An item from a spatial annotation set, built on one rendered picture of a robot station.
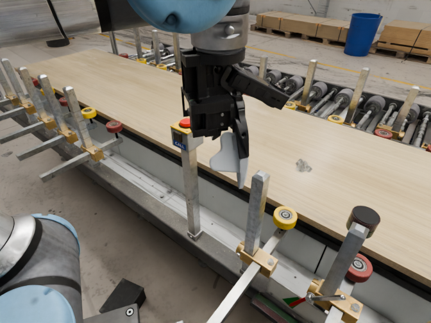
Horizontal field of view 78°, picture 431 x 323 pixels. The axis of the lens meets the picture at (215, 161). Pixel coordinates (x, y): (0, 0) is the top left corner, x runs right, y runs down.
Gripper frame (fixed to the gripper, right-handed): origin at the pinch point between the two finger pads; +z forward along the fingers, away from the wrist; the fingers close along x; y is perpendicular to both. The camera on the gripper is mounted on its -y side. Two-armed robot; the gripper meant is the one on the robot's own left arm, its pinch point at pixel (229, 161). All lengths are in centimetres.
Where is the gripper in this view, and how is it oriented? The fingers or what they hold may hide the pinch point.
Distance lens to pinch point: 48.8
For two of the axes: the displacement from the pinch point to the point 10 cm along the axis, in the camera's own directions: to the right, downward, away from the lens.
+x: 3.0, 5.8, -7.5
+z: 0.0, 7.9, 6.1
